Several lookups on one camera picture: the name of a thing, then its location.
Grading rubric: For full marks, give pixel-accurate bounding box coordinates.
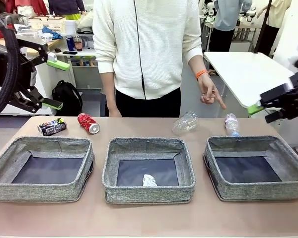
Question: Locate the clear bottle blue cap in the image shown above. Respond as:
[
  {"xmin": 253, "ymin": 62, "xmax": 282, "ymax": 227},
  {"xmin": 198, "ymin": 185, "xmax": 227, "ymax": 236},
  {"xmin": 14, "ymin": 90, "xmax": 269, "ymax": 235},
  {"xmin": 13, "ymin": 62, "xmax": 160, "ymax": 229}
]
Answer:
[{"xmin": 224, "ymin": 113, "xmax": 240, "ymax": 137}]

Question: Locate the red crushed soda can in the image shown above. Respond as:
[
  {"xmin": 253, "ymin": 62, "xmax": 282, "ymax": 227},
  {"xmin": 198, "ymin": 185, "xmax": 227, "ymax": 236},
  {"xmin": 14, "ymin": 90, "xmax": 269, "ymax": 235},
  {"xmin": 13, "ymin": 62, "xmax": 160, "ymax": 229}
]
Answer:
[{"xmin": 77, "ymin": 113, "xmax": 100, "ymax": 134}]

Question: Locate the clear plastic cup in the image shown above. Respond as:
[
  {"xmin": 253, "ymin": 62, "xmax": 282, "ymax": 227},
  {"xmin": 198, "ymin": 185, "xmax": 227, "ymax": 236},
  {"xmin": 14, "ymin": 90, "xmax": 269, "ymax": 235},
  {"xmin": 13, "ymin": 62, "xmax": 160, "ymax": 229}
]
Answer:
[{"xmin": 172, "ymin": 111, "xmax": 199, "ymax": 135}]

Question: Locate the white paper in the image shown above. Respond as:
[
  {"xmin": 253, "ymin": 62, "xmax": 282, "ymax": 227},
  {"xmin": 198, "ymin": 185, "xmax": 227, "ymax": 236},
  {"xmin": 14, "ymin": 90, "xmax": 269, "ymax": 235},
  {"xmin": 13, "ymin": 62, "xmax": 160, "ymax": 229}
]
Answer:
[{"xmin": 142, "ymin": 174, "xmax": 158, "ymax": 187}]

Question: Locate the person's left forearm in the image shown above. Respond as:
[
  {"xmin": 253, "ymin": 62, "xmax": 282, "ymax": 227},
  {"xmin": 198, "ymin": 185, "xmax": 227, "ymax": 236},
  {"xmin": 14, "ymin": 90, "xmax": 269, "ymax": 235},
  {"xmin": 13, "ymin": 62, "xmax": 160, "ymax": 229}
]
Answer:
[{"xmin": 188, "ymin": 53, "xmax": 209, "ymax": 80}]

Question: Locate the person's right forearm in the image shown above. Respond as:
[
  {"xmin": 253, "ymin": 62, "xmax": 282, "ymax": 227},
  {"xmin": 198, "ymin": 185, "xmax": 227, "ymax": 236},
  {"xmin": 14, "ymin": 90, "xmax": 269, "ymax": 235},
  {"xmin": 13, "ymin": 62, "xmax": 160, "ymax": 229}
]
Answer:
[{"xmin": 99, "ymin": 71, "xmax": 120, "ymax": 110}]

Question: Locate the person's left hand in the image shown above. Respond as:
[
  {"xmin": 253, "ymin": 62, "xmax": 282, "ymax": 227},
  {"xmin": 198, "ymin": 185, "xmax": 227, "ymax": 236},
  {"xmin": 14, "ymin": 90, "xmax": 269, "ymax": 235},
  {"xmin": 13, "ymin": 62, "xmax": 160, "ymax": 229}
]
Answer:
[{"xmin": 197, "ymin": 73, "xmax": 227, "ymax": 110}]

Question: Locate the black backpack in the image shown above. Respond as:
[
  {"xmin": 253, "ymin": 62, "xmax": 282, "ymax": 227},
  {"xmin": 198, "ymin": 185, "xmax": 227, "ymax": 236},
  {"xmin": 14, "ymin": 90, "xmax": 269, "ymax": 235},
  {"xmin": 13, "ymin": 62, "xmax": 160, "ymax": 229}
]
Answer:
[{"xmin": 51, "ymin": 80, "xmax": 84, "ymax": 117}]

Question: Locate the wooden top white desk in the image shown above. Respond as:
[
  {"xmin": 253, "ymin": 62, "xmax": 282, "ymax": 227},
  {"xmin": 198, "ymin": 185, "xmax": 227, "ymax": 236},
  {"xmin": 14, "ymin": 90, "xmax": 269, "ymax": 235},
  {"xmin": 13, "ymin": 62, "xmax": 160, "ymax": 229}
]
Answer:
[{"xmin": 0, "ymin": 37, "xmax": 65, "ymax": 117}]

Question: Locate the black blue crushed can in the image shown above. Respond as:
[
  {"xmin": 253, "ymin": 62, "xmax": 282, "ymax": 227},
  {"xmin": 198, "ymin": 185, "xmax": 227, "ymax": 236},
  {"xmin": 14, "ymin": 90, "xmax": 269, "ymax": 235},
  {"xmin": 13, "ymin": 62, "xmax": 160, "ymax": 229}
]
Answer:
[{"xmin": 37, "ymin": 118, "xmax": 67, "ymax": 136}]

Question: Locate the dark blue bottle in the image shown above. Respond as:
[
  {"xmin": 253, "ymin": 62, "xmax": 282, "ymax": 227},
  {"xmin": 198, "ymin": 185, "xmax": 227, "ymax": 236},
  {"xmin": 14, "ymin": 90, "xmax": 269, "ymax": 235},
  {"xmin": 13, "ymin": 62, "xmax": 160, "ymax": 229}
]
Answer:
[{"xmin": 66, "ymin": 35, "xmax": 75, "ymax": 52}]

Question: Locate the white shelf table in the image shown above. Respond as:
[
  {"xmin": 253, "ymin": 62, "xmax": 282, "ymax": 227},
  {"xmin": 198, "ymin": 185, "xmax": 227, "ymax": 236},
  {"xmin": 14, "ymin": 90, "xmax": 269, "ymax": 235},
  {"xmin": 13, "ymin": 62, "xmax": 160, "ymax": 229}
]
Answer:
[{"xmin": 48, "ymin": 48, "xmax": 102, "ymax": 90}]

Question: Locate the plastic cup dark drink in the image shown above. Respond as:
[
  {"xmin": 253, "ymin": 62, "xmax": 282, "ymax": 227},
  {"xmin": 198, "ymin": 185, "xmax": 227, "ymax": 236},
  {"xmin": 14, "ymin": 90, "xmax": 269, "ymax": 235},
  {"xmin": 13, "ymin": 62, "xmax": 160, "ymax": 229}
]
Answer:
[{"xmin": 74, "ymin": 35, "xmax": 83, "ymax": 52}]

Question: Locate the blue cloth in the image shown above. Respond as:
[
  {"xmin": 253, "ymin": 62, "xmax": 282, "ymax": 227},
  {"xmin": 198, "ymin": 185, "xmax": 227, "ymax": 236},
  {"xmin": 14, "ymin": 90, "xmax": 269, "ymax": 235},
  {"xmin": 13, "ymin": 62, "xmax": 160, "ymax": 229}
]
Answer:
[{"xmin": 41, "ymin": 26, "xmax": 63, "ymax": 40}]

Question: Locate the white cylinder container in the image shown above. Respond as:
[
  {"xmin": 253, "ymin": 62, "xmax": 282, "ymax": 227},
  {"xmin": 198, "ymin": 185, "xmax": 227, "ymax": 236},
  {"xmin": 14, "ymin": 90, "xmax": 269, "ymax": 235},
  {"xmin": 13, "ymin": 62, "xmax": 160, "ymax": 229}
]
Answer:
[{"xmin": 64, "ymin": 19, "xmax": 77, "ymax": 35}]

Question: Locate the white printed cardboard box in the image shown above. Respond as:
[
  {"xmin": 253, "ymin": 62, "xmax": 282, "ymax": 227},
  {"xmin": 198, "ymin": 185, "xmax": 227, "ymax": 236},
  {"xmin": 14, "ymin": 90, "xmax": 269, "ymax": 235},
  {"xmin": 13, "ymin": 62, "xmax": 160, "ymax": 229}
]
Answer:
[{"xmin": 28, "ymin": 16, "xmax": 67, "ymax": 32}]

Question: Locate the clear plastic bin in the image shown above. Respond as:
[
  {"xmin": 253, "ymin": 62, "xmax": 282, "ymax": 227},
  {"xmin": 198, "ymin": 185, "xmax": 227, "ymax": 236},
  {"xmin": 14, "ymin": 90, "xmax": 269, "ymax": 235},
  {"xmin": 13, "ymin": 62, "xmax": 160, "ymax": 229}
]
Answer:
[{"xmin": 16, "ymin": 29, "xmax": 42, "ymax": 41}]

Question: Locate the yellow green garment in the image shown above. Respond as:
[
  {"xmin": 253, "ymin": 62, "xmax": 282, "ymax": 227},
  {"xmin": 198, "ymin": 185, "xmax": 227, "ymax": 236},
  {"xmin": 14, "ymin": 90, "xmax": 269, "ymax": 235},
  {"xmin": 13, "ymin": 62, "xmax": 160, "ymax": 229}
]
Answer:
[{"xmin": 64, "ymin": 13, "xmax": 82, "ymax": 21}]

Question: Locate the grey cloth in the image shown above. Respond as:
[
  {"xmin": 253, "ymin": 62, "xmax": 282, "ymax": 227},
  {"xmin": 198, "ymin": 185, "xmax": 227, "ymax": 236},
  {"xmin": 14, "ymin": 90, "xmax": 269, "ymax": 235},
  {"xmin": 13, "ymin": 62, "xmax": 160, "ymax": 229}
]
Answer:
[{"xmin": 0, "ymin": 13, "xmax": 29, "ymax": 27}]

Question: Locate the white bag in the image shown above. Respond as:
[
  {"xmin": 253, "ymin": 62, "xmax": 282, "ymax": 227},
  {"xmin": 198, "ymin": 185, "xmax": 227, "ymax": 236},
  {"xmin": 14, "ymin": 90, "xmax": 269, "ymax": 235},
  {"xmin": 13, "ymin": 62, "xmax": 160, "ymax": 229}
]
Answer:
[{"xmin": 77, "ymin": 11, "xmax": 95, "ymax": 34}]

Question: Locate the person in dark top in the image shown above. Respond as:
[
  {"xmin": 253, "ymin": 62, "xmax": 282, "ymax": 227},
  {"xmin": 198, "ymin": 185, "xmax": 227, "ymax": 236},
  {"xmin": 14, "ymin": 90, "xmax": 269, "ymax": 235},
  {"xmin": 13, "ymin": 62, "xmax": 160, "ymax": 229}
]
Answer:
[{"xmin": 47, "ymin": 0, "xmax": 85, "ymax": 16}]

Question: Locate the person in red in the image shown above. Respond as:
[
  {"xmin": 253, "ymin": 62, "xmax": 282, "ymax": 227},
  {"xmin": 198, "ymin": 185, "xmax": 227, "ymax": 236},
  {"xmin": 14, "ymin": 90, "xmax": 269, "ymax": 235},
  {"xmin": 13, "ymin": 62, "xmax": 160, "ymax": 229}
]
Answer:
[{"xmin": 6, "ymin": 0, "xmax": 48, "ymax": 15}]

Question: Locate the grey fabric basket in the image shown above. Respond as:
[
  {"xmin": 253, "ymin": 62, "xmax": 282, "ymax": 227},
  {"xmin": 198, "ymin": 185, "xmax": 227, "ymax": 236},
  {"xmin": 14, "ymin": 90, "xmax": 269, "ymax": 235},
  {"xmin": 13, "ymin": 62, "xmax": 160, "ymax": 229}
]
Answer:
[
  {"xmin": 203, "ymin": 135, "xmax": 298, "ymax": 201},
  {"xmin": 0, "ymin": 135, "xmax": 95, "ymax": 203},
  {"xmin": 102, "ymin": 137, "xmax": 196, "ymax": 204}
]

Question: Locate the black stand pole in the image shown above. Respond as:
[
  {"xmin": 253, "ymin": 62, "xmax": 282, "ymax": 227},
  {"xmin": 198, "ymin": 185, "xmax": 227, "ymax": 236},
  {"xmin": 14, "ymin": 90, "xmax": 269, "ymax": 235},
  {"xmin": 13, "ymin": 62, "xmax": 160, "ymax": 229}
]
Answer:
[{"xmin": 253, "ymin": 0, "xmax": 273, "ymax": 54}]

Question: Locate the person in cream top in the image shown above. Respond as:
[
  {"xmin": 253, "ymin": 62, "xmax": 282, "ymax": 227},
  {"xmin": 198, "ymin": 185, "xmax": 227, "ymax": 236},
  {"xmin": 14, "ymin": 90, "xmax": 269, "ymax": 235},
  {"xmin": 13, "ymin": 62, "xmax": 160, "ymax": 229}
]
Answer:
[{"xmin": 257, "ymin": 0, "xmax": 293, "ymax": 57}]

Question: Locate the person in light blue shirt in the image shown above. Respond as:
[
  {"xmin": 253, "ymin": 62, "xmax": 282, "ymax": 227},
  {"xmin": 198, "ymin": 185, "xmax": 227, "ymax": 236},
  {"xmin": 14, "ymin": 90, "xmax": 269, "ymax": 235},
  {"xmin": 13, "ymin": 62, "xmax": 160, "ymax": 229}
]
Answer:
[{"xmin": 210, "ymin": 0, "xmax": 253, "ymax": 53}]

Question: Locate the person in white sweater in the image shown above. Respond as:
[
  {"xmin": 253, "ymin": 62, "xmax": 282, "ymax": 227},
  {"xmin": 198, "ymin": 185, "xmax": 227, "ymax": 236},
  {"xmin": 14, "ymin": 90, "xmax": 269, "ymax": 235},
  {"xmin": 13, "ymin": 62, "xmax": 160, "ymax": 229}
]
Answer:
[{"xmin": 92, "ymin": 0, "xmax": 205, "ymax": 118}]

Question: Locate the black corrugated cable conduit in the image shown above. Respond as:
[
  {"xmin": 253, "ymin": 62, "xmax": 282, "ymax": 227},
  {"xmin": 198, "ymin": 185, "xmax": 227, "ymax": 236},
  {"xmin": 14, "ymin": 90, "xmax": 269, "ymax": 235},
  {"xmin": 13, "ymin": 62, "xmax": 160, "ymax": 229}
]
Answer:
[{"xmin": 0, "ymin": 14, "xmax": 21, "ymax": 121}]

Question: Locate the orange strap wristwatch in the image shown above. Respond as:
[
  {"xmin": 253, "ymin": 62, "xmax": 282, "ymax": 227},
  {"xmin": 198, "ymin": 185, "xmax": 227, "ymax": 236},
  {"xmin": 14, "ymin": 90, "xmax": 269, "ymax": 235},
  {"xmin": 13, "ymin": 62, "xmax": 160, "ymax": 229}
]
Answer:
[{"xmin": 195, "ymin": 69, "xmax": 209, "ymax": 80}]

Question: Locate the thin black cord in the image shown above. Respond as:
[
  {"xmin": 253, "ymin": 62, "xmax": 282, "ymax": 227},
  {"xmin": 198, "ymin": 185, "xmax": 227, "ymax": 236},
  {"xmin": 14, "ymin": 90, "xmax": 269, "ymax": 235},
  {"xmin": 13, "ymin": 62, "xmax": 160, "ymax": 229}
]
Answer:
[{"xmin": 133, "ymin": 0, "xmax": 147, "ymax": 100}]

